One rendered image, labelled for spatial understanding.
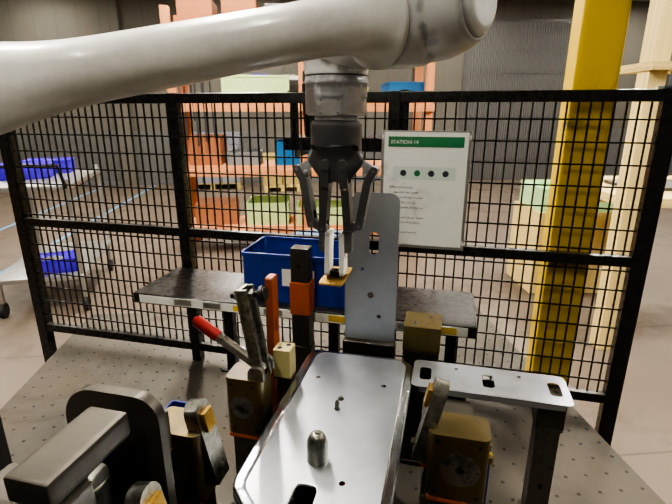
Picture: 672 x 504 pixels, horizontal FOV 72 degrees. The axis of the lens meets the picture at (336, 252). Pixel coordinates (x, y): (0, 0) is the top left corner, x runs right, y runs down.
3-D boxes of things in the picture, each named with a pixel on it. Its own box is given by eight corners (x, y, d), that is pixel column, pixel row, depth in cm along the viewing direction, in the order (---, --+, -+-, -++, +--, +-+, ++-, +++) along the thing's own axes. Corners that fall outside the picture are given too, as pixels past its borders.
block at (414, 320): (431, 468, 108) (441, 329, 97) (396, 462, 110) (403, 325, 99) (432, 445, 115) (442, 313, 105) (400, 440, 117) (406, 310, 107)
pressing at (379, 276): (394, 343, 104) (400, 193, 94) (344, 337, 107) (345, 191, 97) (394, 342, 104) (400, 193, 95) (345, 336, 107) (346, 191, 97)
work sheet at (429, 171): (462, 251, 123) (473, 131, 113) (378, 245, 128) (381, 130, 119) (462, 248, 124) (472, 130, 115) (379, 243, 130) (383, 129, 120)
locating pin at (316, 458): (325, 477, 68) (324, 439, 66) (304, 473, 69) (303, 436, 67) (330, 461, 71) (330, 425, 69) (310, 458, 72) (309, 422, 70)
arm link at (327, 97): (362, 74, 60) (361, 121, 62) (373, 78, 69) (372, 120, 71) (295, 75, 62) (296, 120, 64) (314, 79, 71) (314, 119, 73)
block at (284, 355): (294, 504, 98) (289, 351, 88) (279, 501, 99) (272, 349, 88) (299, 491, 102) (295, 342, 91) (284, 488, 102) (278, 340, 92)
